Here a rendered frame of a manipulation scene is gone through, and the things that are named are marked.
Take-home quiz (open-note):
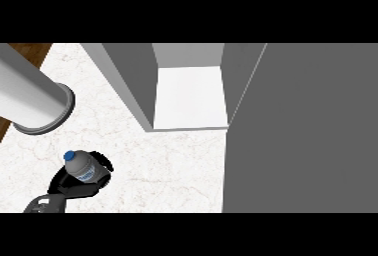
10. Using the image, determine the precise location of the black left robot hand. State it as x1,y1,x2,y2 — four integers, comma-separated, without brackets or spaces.
46,150,115,200

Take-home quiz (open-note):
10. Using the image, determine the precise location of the blue-capped water bottle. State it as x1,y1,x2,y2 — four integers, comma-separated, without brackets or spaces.
62,149,98,184

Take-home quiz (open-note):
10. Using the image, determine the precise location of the grey open cabinet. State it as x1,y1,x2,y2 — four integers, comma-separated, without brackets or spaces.
80,43,269,133

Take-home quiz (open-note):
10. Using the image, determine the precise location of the white cylinder with grey rim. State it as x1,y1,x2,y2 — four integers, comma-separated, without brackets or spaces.
0,43,77,136

